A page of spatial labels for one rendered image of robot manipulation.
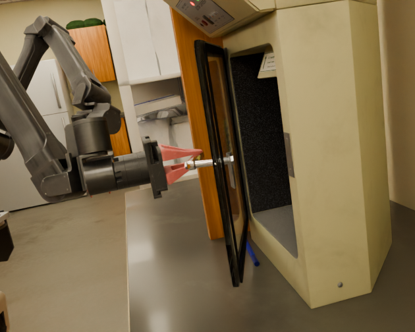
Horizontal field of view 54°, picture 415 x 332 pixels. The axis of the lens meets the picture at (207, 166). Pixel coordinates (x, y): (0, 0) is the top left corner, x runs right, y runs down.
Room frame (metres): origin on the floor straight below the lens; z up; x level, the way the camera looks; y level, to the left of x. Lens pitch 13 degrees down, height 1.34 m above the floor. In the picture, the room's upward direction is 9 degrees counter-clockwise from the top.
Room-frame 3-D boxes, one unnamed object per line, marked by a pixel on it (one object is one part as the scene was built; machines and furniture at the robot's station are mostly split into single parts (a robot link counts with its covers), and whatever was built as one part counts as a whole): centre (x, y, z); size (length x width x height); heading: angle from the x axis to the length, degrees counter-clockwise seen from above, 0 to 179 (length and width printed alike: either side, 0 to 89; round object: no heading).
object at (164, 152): (0.70, 0.05, 1.20); 0.09 x 0.07 x 0.07; 99
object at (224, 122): (0.75, -0.04, 1.19); 0.30 x 0.01 x 0.40; 169
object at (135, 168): (0.69, 0.12, 1.20); 0.07 x 0.07 x 0.10; 9
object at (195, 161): (0.68, 0.00, 1.20); 0.10 x 0.05 x 0.03; 169
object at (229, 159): (0.64, -0.03, 1.18); 0.02 x 0.02 x 0.06; 79
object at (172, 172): (0.70, 0.05, 1.20); 0.09 x 0.07 x 0.07; 99
